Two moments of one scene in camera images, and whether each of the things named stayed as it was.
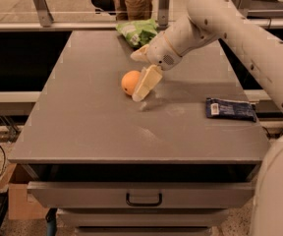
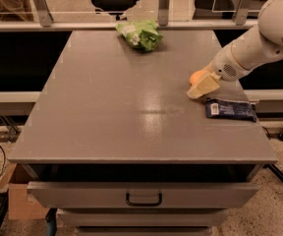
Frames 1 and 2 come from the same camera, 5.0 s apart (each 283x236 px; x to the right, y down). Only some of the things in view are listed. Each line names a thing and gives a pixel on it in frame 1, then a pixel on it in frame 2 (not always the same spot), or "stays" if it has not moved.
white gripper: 161,52 to 224,67
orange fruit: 130,82 to 197,76
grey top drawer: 135,195 stays
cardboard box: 21,205 stays
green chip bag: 139,32 stays
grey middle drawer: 143,217 stays
